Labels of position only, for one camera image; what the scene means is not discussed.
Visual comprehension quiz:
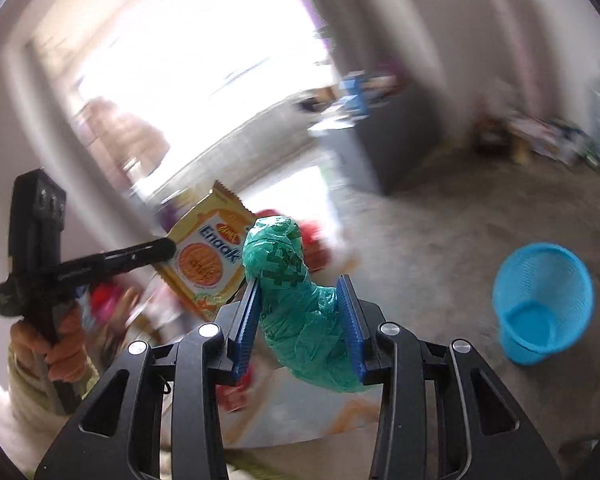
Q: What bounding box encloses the green plastic bag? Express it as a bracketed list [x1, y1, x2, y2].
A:
[242, 216, 365, 393]

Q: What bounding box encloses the yellow biscuit wrapper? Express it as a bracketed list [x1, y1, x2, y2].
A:
[156, 181, 256, 321]

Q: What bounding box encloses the left hand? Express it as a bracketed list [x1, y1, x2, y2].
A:
[9, 306, 87, 384]

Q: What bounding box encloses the grey cabinet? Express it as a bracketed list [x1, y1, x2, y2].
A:
[309, 72, 443, 196]

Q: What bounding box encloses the blue mesh wastebasket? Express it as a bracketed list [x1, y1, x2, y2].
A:
[492, 243, 595, 366]

